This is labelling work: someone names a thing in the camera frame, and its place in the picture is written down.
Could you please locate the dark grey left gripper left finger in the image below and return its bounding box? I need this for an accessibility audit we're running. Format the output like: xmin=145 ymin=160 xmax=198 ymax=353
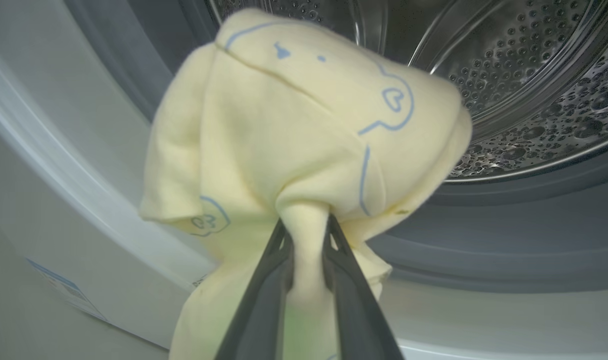
xmin=215 ymin=217 xmax=294 ymax=360

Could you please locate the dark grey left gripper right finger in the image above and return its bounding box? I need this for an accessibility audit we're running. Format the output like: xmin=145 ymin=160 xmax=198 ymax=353
xmin=323 ymin=214 xmax=404 ymax=360

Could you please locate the yellow bear-print top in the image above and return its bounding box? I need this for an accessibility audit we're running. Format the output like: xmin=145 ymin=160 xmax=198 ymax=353
xmin=139 ymin=7 xmax=473 ymax=360

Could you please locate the white front-load washing machine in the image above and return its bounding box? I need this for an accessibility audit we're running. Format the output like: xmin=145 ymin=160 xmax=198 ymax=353
xmin=0 ymin=0 xmax=608 ymax=360

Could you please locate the steel perforated washer drum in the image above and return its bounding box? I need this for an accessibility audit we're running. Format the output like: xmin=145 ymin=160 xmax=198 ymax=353
xmin=204 ymin=0 xmax=608 ymax=183

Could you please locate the blue energy label sticker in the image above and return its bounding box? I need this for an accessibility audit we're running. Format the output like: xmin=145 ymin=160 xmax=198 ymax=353
xmin=26 ymin=257 xmax=109 ymax=323

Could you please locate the grey rubber door gasket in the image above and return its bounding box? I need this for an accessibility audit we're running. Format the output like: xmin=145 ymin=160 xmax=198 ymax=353
xmin=64 ymin=0 xmax=608 ymax=293

